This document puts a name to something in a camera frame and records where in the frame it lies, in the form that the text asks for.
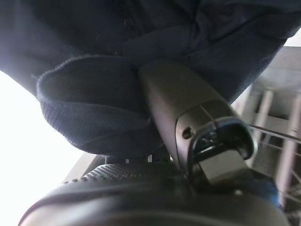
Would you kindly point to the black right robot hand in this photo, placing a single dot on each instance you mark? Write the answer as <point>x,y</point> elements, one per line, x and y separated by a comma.
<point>178,99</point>

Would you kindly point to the blue garment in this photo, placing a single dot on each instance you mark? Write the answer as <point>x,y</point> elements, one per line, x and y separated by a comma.
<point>94,94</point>

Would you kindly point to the pale slatted rack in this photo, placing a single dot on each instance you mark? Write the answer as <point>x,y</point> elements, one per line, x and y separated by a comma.
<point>268,106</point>

